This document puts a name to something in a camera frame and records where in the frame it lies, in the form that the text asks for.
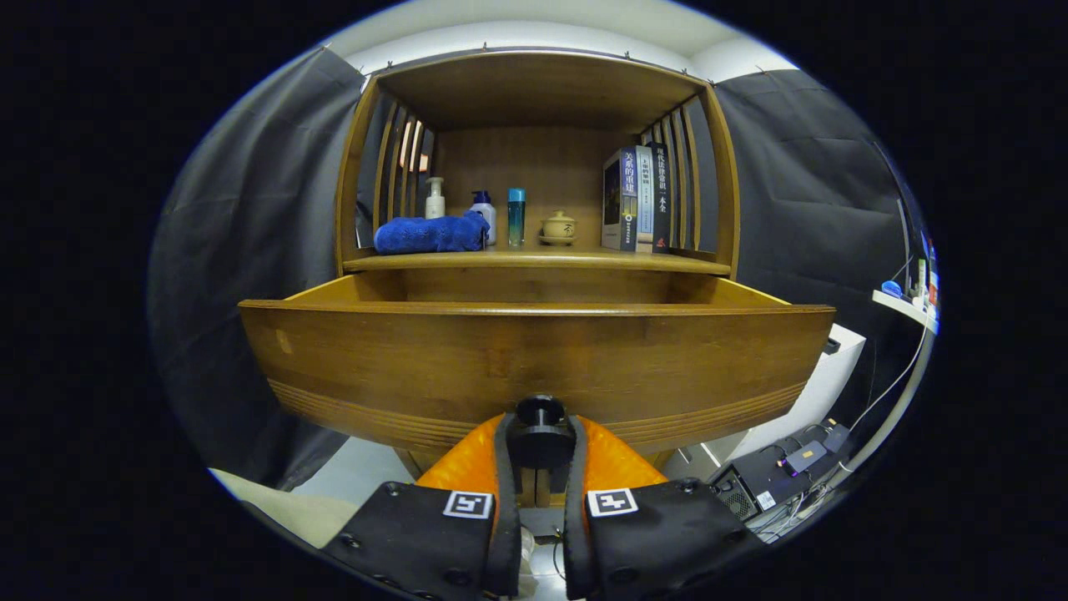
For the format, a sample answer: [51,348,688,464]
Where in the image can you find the blue towel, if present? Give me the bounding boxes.
[373,210,491,255]

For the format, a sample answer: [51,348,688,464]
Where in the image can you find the wooden cabinet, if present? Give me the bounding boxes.
[334,50,742,481]

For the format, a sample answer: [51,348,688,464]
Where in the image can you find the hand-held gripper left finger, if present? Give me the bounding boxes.
[321,412,522,600]

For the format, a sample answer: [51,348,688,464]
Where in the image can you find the wooden drawer with black knob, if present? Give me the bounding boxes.
[238,271,837,508]

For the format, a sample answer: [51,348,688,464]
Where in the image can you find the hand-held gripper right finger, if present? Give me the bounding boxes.
[563,415,768,600]

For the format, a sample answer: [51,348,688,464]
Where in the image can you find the tangled cables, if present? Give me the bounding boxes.
[747,488,839,539]

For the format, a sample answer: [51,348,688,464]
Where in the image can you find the grey hanging cable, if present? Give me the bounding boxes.
[834,324,929,493]

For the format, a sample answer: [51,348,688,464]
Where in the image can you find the black spine book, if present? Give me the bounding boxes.
[647,140,673,254]

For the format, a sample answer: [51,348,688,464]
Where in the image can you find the black electronics box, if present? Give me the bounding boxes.
[709,422,852,523]

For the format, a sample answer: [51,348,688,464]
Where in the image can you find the beige lidded teacup with saucer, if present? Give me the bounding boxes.
[538,210,578,246]

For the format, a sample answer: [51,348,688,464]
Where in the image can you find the pale spine book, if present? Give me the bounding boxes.
[634,144,657,254]

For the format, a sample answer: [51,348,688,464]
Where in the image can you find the blue spine book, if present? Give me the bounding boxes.
[601,146,642,253]

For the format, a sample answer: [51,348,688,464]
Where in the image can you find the white side desk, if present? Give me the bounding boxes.
[872,288,940,335]

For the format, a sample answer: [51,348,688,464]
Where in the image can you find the white lotion bottle blue cap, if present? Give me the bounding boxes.
[470,190,498,247]

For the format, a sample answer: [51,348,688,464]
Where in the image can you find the wooden countertop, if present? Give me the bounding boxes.
[342,246,733,276]

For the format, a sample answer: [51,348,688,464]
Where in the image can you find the white box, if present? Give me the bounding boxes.
[667,324,867,468]

